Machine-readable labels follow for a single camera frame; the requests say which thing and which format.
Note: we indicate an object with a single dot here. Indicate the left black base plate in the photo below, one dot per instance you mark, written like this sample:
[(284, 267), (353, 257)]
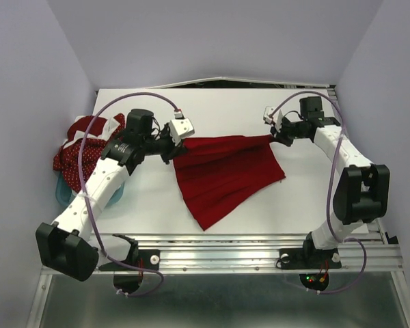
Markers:
[(144, 258)]

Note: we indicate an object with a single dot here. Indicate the teal plastic basket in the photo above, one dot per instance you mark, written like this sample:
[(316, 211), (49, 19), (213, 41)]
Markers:
[(65, 195)]

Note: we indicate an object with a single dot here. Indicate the red polka dot skirt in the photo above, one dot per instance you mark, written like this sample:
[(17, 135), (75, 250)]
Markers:
[(66, 161)]

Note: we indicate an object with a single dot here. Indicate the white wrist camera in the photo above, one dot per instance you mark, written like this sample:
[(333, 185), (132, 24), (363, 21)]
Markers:
[(273, 117), (181, 129)]

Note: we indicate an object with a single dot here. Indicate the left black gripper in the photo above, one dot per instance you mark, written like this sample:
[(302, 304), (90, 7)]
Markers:
[(174, 149)]

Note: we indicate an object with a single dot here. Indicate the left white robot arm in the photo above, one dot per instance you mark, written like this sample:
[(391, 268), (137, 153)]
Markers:
[(63, 244)]

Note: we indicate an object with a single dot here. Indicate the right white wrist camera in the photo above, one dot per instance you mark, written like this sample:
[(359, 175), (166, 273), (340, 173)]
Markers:
[(273, 117)]

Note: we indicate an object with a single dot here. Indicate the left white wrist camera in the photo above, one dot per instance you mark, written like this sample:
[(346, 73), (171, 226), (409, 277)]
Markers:
[(181, 129)]

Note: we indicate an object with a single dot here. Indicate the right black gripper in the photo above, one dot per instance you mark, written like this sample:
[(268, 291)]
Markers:
[(281, 136)]

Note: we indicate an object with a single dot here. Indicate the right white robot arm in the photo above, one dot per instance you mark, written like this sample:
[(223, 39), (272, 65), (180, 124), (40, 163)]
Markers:
[(361, 193)]

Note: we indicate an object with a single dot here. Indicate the plain red skirt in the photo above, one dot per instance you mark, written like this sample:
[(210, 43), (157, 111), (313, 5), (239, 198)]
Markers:
[(217, 174)]

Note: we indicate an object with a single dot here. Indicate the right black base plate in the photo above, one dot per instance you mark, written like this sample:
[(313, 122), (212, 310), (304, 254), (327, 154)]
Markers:
[(297, 259)]

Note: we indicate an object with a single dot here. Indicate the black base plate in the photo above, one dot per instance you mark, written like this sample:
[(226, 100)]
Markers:
[(144, 258), (297, 259)]

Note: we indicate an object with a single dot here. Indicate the aluminium frame rail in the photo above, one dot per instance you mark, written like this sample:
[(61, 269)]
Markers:
[(150, 209)]

